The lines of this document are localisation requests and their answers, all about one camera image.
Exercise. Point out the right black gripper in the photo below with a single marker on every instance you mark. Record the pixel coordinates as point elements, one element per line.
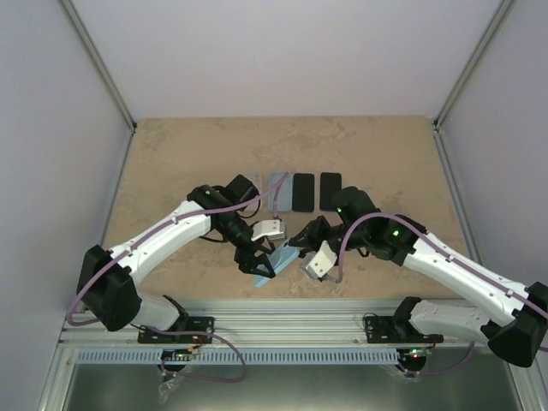
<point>314,231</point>

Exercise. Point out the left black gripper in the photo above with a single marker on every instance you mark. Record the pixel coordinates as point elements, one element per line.
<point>247,264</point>

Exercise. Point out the light blue phone case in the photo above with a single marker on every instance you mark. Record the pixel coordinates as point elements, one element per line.
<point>284,198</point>

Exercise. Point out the black smartphone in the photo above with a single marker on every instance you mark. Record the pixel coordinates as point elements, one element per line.
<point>303,192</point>
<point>330,184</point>

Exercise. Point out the beige phone case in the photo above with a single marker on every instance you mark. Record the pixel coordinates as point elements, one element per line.
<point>256,179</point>

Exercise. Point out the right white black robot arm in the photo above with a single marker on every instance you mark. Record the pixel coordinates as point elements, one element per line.
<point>509,317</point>

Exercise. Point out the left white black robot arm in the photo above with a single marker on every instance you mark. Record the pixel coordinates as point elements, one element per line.
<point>109,278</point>

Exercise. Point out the left circuit board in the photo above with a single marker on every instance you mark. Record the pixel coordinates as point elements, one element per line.
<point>180,354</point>

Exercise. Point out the circuit board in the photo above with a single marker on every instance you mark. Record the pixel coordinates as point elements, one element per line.
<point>180,354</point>
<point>416,353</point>

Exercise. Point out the right circuit board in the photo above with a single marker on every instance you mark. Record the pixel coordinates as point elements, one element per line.
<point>416,353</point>

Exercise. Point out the clear plastic bag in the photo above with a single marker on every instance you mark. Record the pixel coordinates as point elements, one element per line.
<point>167,387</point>

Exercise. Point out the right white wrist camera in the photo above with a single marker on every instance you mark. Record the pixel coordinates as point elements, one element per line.
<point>316,265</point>

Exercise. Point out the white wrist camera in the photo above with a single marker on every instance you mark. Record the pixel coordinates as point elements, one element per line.
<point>271,229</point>
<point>316,265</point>

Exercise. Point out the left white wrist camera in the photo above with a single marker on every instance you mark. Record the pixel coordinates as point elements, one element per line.
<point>271,229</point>

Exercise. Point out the aluminium rail frame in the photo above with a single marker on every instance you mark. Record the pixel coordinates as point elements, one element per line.
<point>395,160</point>

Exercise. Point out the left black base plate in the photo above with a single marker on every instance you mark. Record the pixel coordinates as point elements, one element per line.
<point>191,330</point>

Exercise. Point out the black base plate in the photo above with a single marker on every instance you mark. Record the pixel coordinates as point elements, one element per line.
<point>385,329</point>
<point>191,330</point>

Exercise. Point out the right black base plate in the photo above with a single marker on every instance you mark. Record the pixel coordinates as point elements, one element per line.
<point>385,329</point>

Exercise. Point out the blue slotted cable duct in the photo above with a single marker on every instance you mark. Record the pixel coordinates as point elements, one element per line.
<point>250,356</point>

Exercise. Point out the left aluminium corner post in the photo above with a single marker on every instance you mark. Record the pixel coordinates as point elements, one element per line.
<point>76,22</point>

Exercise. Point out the aluminium corner post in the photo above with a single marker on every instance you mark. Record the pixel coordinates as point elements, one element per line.
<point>76,22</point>
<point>499,17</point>

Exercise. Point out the right aluminium corner post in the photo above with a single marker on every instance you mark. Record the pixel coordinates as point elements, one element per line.
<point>499,17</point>

